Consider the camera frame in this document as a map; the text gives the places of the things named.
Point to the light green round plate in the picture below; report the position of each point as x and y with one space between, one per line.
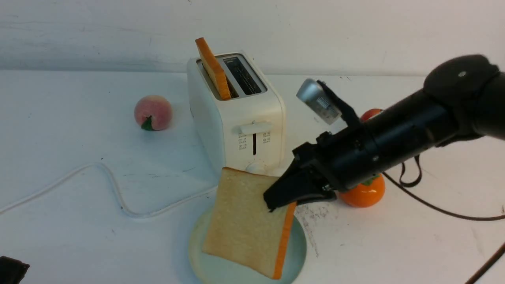
215 270

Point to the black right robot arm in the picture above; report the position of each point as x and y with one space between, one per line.
461 100

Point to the orange persimmon with green leaf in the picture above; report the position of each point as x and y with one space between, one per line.
365 194

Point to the toast slice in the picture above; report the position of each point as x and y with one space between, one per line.
243 230
213 68

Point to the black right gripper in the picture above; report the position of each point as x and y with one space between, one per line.
312 168

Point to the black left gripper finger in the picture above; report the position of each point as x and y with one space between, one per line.
12 271

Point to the white two-slot toaster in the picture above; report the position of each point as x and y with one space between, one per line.
246 132

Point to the pink peach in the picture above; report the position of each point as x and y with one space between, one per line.
153 113

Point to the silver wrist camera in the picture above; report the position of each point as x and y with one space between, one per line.
320 99

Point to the red apple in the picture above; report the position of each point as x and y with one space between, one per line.
370 114

